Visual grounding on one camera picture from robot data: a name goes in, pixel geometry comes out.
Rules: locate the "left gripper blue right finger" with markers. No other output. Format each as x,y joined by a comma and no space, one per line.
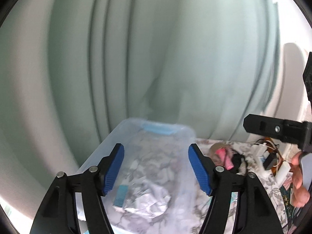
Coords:
203,168

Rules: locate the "white cylinder bottle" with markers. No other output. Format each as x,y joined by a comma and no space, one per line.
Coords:
282,173

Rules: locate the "pink hair roller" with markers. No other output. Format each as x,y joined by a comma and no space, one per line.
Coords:
225,158

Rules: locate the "green curtain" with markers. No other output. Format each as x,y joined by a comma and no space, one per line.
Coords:
72,70

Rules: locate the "white power strip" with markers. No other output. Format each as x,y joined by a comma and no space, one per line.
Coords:
260,154

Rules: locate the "black power adapter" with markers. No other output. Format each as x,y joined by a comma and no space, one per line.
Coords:
270,161

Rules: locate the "clear plastic storage bin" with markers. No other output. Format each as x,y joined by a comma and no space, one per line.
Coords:
154,153

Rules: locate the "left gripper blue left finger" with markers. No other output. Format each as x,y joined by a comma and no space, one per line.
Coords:
110,167

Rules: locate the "floral tablecloth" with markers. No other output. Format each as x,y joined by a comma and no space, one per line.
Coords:
254,212

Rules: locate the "person's right hand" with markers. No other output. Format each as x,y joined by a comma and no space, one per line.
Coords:
300,195

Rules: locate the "white paper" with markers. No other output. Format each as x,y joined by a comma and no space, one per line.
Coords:
147,200

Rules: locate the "brown packing tape roll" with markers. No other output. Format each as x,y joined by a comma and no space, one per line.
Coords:
217,146

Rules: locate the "small teal box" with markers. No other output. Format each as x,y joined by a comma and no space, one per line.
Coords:
121,196

